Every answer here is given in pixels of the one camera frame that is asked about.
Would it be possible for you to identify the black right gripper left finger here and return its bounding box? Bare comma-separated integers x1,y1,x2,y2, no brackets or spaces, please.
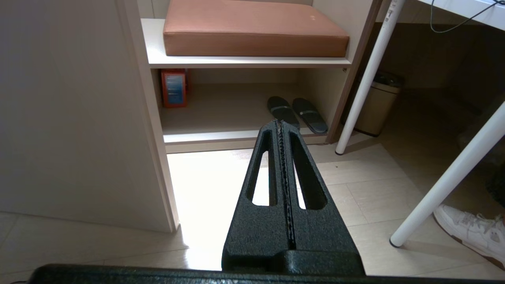
222,120,296,273

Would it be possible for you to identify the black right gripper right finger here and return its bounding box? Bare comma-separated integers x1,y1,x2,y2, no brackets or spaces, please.
278,120,365,275

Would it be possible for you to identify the beige wooden door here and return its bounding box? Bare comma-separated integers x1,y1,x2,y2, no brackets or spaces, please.
0,0,179,233

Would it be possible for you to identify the dark blue slipper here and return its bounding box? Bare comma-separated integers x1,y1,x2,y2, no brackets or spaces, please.
267,96,300,131
292,98,329,135

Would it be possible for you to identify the beige waste bin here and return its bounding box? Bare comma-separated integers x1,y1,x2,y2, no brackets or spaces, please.
353,71,404,137

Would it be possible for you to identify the white sneaker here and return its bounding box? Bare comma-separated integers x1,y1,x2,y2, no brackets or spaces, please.
433,204,505,269

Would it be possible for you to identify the white table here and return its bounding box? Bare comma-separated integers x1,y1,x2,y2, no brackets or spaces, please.
335,0,505,248

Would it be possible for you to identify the orange box with blue label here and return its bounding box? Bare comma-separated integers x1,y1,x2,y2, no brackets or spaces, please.
161,69,189,108

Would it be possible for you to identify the cream bench shelf unit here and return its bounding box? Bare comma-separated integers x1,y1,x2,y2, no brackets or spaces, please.
136,0,383,154

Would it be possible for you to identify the brown bench cushion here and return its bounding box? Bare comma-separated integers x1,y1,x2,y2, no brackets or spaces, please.
163,0,350,58

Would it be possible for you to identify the thin black earphone cable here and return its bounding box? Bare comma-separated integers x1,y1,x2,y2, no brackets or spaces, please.
430,0,501,34

